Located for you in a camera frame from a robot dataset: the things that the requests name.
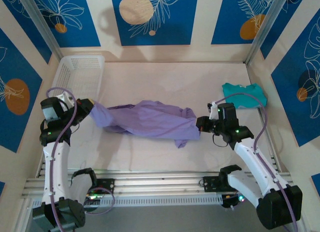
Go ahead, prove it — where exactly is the purple t-shirt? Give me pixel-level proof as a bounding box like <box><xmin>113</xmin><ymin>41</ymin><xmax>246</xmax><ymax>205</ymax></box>
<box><xmin>89</xmin><ymin>100</ymin><xmax>201</xmax><ymax>149</ymax></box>

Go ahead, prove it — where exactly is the teal folded t-shirt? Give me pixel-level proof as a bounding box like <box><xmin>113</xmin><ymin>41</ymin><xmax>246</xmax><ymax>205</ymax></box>
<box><xmin>221</xmin><ymin>82</ymin><xmax>268</xmax><ymax>110</ymax></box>

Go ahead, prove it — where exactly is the white plastic mesh basket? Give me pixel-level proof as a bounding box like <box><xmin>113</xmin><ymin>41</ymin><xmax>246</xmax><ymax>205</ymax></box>
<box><xmin>49</xmin><ymin>54</ymin><xmax>106</xmax><ymax>105</ymax></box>

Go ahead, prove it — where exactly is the control board with green light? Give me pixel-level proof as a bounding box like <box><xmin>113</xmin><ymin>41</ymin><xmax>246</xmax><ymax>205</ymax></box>
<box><xmin>84</xmin><ymin>192</ymin><xmax>103</xmax><ymax>213</ymax></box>
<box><xmin>221</xmin><ymin>193</ymin><xmax>247</xmax><ymax>210</ymax></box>

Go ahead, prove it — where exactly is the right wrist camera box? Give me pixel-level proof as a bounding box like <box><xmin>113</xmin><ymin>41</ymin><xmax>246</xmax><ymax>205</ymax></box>
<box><xmin>206</xmin><ymin>101</ymin><xmax>219</xmax><ymax>119</ymax></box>

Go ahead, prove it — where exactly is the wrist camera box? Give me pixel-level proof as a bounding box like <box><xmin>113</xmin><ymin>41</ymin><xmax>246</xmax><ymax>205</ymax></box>
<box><xmin>206</xmin><ymin>101</ymin><xmax>219</xmax><ymax>119</ymax></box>
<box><xmin>55</xmin><ymin>91</ymin><xmax>76</xmax><ymax>105</ymax></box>

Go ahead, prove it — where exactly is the thin black right gripper wire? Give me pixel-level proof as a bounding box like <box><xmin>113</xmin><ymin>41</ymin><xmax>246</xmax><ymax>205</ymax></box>
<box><xmin>211</xmin><ymin>134</ymin><xmax>227</xmax><ymax>148</ymax></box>

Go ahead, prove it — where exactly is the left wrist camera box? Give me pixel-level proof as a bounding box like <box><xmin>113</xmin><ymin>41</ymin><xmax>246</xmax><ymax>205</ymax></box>
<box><xmin>55</xmin><ymin>91</ymin><xmax>76</xmax><ymax>105</ymax></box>

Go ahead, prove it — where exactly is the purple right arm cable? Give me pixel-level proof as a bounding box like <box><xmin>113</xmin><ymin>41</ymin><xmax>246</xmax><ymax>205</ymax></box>
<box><xmin>216</xmin><ymin>92</ymin><xmax>300</xmax><ymax>232</ymax></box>

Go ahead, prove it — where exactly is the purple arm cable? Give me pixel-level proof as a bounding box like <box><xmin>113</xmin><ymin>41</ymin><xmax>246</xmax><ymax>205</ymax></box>
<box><xmin>216</xmin><ymin>92</ymin><xmax>300</xmax><ymax>232</ymax></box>
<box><xmin>45</xmin><ymin>87</ymin><xmax>116</xmax><ymax>232</ymax></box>

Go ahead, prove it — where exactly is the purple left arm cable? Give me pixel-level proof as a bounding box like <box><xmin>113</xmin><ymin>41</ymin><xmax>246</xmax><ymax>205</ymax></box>
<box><xmin>45</xmin><ymin>87</ymin><xmax>116</xmax><ymax>232</ymax></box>

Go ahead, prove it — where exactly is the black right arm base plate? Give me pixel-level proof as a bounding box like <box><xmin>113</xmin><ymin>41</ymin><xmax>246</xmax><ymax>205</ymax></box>
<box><xmin>202</xmin><ymin>176</ymin><xmax>250</xmax><ymax>193</ymax></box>

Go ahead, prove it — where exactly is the aluminium mounting rail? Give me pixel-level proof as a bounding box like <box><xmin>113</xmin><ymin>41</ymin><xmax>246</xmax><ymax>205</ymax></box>
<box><xmin>21</xmin><ymin>170</ymin><xmax>293</xmax><ymax>200</ymax></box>

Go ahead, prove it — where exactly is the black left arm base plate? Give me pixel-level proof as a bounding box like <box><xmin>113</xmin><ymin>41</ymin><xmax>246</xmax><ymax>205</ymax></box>
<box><xmin>86</xmin><ymin>177</ymin><xmax>116</xmax><ymax>195</ymax></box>

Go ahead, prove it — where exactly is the white slotted cable duct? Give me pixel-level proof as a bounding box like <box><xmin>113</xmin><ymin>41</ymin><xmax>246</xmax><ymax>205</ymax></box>
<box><xmin>31</xmin><ymin>195</ymin><xmax>225</xmax><ymax>209</ymax></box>

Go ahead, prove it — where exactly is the aluminium frame post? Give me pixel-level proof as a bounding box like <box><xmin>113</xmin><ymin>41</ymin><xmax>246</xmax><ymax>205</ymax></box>
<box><xmin>17</xmin><ymin>0</ymin><xmax>64</xmax><ymax>59</ymax></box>
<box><xmin>244</xmin><ymin>0</ymin><xmax>295</xmax><ymax>66</ymax></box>

